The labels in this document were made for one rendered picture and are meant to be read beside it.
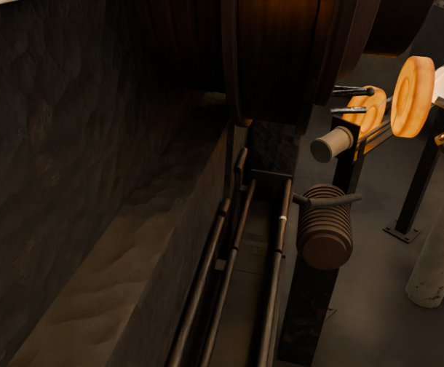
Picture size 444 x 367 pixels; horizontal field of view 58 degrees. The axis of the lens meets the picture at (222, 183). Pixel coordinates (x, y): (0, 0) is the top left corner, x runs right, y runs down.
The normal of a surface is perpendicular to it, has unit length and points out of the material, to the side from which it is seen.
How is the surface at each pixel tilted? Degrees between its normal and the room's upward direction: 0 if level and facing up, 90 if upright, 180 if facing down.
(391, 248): 0
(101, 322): 0
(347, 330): 0
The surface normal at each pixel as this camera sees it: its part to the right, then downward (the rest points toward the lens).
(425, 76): -0.10, -0.29
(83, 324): 0.05, -0.84
